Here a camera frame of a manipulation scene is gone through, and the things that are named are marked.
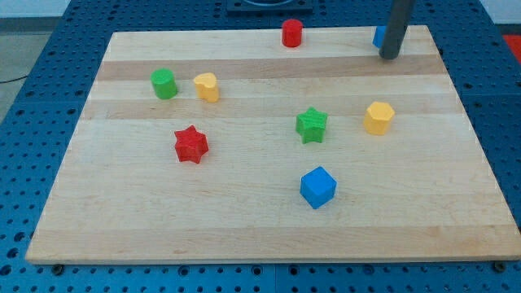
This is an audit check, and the yellow hexagon block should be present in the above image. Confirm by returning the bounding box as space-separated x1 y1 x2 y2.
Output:
363 102 395 136

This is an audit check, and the blue triangle block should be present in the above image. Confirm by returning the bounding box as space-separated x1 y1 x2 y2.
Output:
372 26 387 48

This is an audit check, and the green star block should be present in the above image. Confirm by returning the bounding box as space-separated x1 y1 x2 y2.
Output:
296 107 328 144

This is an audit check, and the wooden board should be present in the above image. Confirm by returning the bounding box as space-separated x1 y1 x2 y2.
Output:
26 25 520 265

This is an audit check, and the red star block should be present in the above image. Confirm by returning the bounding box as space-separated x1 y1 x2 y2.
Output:
174 125 209 164

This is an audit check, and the blue cube block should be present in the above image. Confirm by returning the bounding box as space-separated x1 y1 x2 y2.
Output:
300 166 337 209

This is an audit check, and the yellow heart block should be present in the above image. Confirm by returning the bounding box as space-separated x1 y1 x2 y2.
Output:
193 72 220 103

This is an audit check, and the green cylinder block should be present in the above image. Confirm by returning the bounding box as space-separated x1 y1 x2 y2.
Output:
150 68 177 99

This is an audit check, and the red cylinder block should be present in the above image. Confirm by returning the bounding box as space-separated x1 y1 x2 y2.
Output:
282 19 304 48

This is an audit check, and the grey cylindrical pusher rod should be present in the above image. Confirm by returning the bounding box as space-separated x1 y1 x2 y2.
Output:
379 0 416 60

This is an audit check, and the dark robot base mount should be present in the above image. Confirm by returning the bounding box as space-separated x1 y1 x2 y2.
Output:
225 0 313 15

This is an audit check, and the black cable on floor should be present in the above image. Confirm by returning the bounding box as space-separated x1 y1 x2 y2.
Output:
0 73 29 85

